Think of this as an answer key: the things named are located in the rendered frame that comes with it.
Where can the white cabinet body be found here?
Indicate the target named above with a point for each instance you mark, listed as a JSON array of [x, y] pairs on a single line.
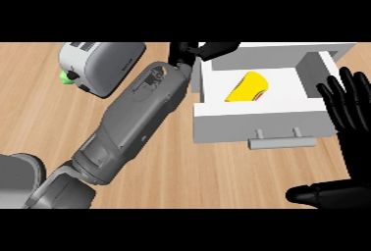
[[285, 54]]

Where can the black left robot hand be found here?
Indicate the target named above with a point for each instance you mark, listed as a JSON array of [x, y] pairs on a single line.
[[203, 49]]

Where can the grey toaster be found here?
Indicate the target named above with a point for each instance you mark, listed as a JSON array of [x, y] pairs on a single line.
[[103, 66]]

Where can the white open drawer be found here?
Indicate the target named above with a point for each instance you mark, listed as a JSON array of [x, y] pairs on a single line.
[[264, 104]]

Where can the yellow cup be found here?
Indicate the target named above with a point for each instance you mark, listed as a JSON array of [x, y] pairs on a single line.
[[248, 87]]

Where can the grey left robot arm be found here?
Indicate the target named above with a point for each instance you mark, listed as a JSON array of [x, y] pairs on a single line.
[[131, 121]]

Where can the green toaster lever knob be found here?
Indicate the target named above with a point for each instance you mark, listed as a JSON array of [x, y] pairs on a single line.
[[66, 77]]

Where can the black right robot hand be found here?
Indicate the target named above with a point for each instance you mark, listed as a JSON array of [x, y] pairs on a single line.
[[351, 137]]

